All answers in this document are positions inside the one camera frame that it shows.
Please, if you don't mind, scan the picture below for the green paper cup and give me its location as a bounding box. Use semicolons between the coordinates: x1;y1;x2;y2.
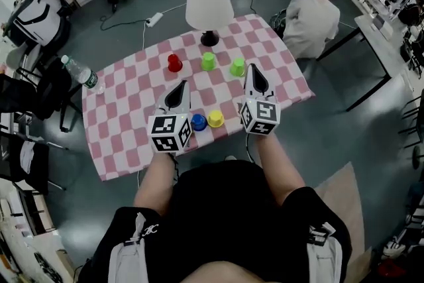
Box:
201;52;218;72
229;58;246;78

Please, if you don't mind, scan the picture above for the white table lamp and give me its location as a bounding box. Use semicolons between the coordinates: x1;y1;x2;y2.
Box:
185;0;235;47

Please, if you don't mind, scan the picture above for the red paper cup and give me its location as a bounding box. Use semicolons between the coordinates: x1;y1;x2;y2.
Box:
167;53;184;73

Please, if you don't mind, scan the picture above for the clear plastic water bottle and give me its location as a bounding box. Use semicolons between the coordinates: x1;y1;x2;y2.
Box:
60;54;106;95

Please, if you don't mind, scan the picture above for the white desk black frame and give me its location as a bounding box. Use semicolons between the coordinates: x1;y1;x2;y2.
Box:
316;14;413;113

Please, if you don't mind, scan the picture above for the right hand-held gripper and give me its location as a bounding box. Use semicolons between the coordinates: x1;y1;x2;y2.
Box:
238;63;282;136

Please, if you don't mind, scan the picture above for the dark green black device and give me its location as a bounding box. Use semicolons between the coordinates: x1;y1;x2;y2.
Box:
270;8;288;40

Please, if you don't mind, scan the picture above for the person's black shirt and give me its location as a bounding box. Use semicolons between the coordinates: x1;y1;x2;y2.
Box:
78;159;352;283

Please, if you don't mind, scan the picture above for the grey backpack strap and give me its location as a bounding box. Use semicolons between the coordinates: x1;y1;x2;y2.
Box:
107;211;150;283
306;221;344;283

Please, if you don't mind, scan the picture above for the white power strip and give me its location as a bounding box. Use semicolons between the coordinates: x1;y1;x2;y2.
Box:
145;12;164;28

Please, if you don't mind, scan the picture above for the person's left forearm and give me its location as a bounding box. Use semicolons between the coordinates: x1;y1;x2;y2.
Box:
132;151;180;216

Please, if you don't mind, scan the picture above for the pink white checkered tablecloth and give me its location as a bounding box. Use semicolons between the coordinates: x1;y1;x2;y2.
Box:
81;13;315;182

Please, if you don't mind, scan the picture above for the yellow paper cup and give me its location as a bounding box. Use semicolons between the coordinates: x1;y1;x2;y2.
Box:
207;109;225;129

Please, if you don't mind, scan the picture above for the brown cardboard sheet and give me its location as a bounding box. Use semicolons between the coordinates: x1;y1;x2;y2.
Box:
313;161;367;272

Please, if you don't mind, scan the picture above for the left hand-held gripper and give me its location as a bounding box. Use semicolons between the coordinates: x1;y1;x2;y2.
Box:
146;80;193;154

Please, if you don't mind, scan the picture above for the blue paper cup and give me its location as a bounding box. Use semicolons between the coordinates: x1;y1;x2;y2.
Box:
191;113;209;132

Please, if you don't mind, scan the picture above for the white cloth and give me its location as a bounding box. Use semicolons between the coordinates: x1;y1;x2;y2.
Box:
19;141;36;176

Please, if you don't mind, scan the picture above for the black mesh chair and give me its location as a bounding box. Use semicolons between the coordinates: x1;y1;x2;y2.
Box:
0;131;69;193

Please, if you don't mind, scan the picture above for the person's right forearm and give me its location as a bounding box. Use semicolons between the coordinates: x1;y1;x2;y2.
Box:
257;132;306;206

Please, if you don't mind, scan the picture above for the white black robot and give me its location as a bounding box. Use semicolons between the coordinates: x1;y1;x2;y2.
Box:
2;0;72;51

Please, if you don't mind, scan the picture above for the wooden open shelf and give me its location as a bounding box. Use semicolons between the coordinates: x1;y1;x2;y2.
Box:
18;190;56;237

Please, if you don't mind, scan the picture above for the black office chair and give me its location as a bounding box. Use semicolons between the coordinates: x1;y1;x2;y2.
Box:
0;56;83;134

